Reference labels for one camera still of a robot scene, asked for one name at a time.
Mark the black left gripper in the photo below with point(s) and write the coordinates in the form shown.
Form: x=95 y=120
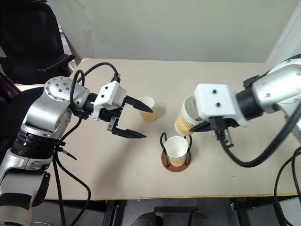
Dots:
x=110 y=115

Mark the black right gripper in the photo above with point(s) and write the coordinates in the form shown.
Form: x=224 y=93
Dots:
x=227 y=123

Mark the ribbed tan paper cup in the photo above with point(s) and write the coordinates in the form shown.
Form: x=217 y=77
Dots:
x=176 y=147
x=183 y=124

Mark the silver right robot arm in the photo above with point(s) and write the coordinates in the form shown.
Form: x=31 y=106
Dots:
x=275 y=91

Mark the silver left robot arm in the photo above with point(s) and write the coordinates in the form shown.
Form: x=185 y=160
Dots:
x=44 y=110

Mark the smooth tan paper cup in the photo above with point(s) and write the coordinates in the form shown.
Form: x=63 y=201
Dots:
x=147 y=116

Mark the black zip tie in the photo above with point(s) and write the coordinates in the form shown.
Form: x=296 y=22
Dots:
x=68 y=154

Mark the dark rounded shape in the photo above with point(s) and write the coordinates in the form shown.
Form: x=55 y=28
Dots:
x=148 y=219
x=200 y=218

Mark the dark padded seat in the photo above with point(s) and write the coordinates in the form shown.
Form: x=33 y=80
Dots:
x=14 y=113

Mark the black office chair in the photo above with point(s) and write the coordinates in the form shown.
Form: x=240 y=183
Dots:
x=28 y=35

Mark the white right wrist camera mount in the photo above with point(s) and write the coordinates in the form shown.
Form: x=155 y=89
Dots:
x=216 y=101

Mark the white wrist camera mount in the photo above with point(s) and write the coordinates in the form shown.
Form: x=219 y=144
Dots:
x=110 y=91
x=216 y=101

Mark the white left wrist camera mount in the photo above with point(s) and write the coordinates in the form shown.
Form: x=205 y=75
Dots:
x=110 y=91

